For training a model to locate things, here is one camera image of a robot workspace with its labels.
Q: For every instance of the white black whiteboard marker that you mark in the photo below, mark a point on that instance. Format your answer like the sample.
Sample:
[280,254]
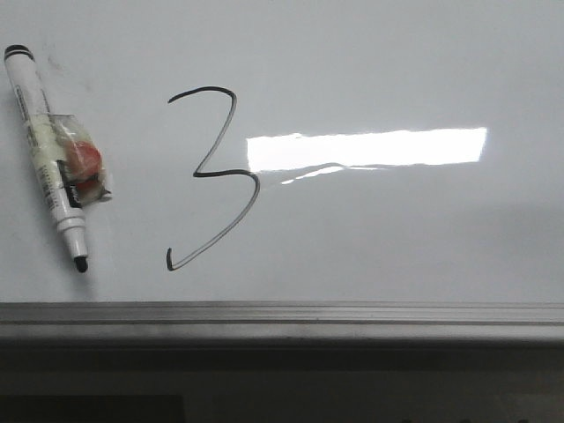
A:
[47,154]

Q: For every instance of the grey aluminium whiteboard frame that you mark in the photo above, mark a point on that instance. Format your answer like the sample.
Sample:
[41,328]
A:
[280,323]

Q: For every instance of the white whiteboard surface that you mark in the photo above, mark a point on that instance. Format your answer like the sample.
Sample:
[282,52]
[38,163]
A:
[297,150]

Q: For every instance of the red magnet taped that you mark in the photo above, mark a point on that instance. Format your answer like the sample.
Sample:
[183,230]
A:
[83,160]

